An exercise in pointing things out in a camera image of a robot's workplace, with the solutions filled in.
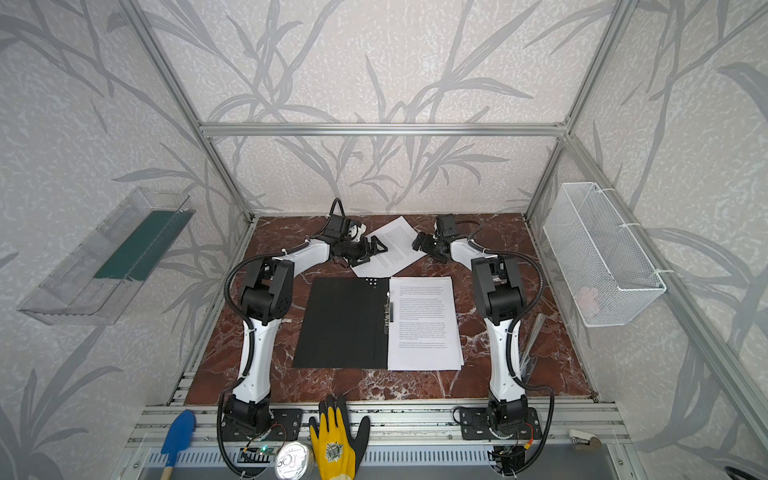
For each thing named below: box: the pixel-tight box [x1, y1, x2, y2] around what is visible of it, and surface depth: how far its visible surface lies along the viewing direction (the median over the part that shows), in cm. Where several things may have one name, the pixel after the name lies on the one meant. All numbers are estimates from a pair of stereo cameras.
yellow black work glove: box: [309, 394, 371, 480], surface depth 72 cm
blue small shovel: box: [161, 409, 197, 468], surface depth 74 cm
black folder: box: [292, 277, 389, 370], surface depth 91 cm
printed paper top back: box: [388, 276, 464, 371], surface depth 93 cm
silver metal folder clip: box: [383, 296, 394, 327], surface depth 95 cm
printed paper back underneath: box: [350, 216, 427, 278], surface depth 110 cm
